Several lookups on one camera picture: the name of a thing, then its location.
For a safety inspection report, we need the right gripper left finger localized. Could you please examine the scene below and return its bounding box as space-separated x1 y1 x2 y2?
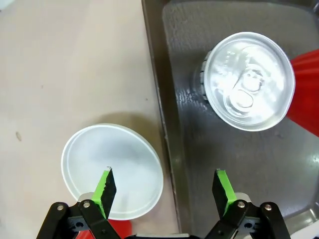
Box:
36 167 121 239

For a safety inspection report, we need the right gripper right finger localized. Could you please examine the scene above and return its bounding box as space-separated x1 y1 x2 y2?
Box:
204 168 292 239

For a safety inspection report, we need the white shallow bowl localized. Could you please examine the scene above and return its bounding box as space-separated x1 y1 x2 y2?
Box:
60 123 164 221

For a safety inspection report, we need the red plastic cup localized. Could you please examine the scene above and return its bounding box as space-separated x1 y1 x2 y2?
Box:
286 49 319 138
74 219 133 239

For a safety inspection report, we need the black Pepsi can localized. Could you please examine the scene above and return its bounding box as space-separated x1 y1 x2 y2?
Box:
193 31 297 132

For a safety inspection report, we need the brown plastic tray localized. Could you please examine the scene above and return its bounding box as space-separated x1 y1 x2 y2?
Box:
141 0 319 239

